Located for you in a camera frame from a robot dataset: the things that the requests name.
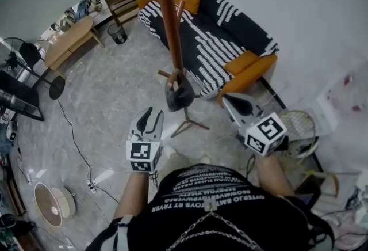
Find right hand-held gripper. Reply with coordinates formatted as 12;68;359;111
222;93;289;157

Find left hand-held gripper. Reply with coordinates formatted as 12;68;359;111
125;107;165;174

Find dark grey cap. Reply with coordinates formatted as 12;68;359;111
164;70;197;113

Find brown wooden coat rack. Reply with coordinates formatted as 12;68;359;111
123;0;210;139

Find person's right forearm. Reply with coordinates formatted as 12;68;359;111
254;153;296;197

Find person's left forearm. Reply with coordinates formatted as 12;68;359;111
113;170;156;219

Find orange sofa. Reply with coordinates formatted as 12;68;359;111
136;0;279;107

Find black white striped blanket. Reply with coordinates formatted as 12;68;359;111
138;0;281;100

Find white power strip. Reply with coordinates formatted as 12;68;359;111
86;177;99;194

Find black mesh waste basket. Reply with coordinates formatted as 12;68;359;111
107;23;128;45

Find black round-base stand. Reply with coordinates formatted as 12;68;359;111
19;41;67;101

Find white printed board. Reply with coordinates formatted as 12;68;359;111
315;67;368;138

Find person's black printed shirt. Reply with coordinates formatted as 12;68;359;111
85;164;336;251

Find oval wooden coffee table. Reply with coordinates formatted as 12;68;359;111
44;16;106;80

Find beige lamp shade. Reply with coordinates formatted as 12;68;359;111
34;182;77;229

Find pile of clothes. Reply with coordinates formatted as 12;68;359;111
64;0;104;24

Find black low cabinet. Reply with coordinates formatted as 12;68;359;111
0;69;45;123

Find black standing fan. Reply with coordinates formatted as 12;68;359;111
0;37;29;72

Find black floor cable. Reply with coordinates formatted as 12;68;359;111
56;98;120;205

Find silver chain necklace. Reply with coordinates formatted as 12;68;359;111
166;211;261;251

